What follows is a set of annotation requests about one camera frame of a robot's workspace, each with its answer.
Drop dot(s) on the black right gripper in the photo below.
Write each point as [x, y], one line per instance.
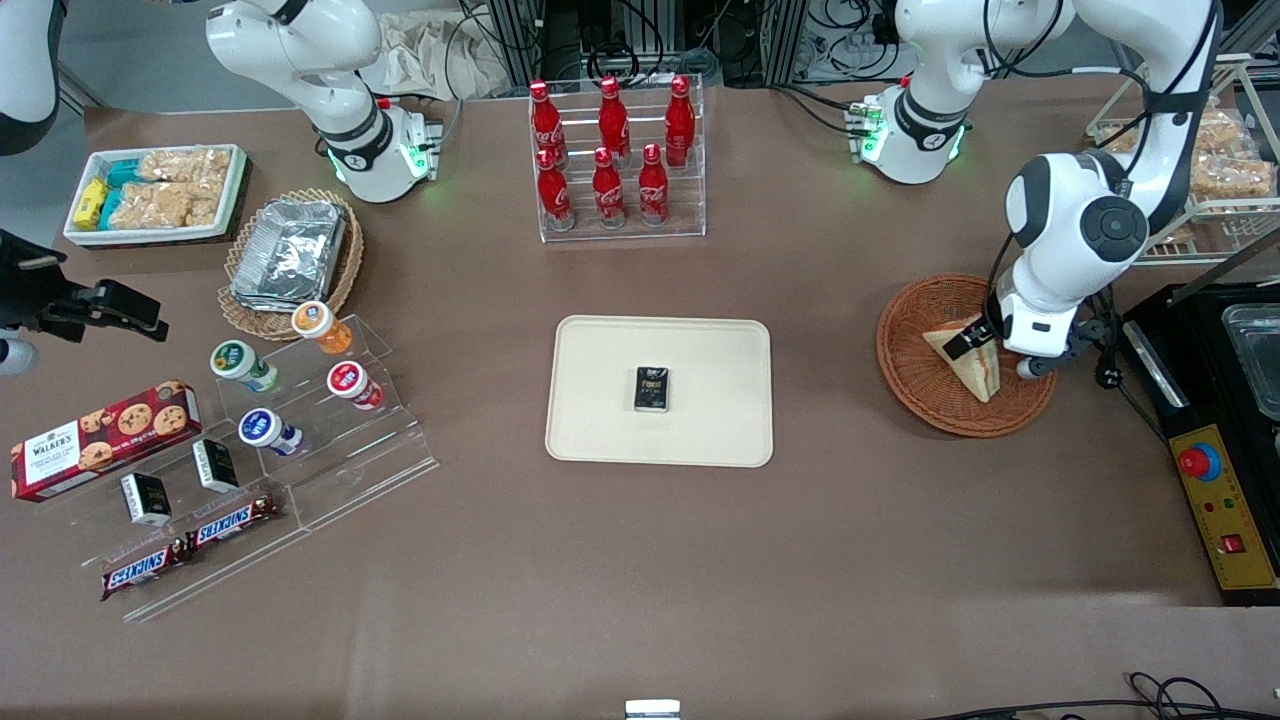
[30, 288]

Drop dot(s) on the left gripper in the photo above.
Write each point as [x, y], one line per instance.
[968, 343]

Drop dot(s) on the triangle sandwich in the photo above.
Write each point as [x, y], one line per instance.
[980, 378]

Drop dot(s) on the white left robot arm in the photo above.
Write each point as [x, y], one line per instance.
[1060, 200]

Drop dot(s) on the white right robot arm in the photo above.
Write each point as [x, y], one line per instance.
[330, 90]

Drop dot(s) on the brown round wicker basket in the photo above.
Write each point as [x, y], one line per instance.
[920, 390]

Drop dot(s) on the light tan wicker basket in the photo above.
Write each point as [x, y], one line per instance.
[250, 320]

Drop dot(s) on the cream plastic tray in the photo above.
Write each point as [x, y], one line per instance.
[600, 400]

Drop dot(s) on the white rectangular snack bin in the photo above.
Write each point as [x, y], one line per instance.
[80, 235]

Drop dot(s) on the teal snack packet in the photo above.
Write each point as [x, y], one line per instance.
[112, 208]
[122, 172]

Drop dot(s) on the yellow snack packet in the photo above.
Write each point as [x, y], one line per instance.
[92, 203]

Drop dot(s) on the clear bagged rice cracker snack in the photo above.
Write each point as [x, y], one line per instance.
[1180, 235]
[1235, 175]
[1120, 140]
[190, 165]
[165, 205]
[1225, 130]

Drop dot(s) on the green lid yogurt cup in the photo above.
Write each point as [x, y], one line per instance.
[240, 363]

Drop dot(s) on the red Walkers cookie box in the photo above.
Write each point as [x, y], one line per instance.
[100, 440]

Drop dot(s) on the stack of foil trays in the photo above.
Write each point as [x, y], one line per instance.
[290, 250]

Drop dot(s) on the small black snack box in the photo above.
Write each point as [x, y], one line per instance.
[652, 390]
[148, 498]
[215, 465]

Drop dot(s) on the blue lid yogurt cup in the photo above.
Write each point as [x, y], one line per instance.
[265, 430]

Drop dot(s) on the orange lid yogurt cup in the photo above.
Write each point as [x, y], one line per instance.
[318, 325]

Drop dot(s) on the black sealing machine yellow panel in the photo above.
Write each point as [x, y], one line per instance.
[1190, 400]

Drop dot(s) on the red lid yogurt cup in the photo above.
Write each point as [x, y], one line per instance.
[350, 383]

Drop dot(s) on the Snickers chocolate bar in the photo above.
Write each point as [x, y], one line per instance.
[230, 522]
[140, 570]

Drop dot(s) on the red emergency stop button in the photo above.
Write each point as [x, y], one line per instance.
[1198, 462]

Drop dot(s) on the clear plastic container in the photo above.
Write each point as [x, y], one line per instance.
[1255, 360]

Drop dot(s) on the clear acrylic stepped stand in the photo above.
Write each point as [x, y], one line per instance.
[370, 460]

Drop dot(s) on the clear acrylic bottle rack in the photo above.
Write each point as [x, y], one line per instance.
[690, 215]

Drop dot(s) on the red cola bottle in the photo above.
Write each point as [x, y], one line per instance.
[680, 122]
[607, 190]
[612, 120]
[546, 125]
[553, 195]
[653, 190]

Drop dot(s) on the beige crumpled cloth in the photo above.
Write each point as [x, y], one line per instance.
[430, 55]

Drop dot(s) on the small grey white device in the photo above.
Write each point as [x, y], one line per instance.
[652, 711]

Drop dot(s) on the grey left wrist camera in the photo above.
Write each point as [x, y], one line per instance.
[1035, 367]

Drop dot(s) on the red rocker switch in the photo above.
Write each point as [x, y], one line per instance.
[1232, 545]

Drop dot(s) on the dark metal equipment frame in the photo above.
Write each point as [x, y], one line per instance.
[560, 40]

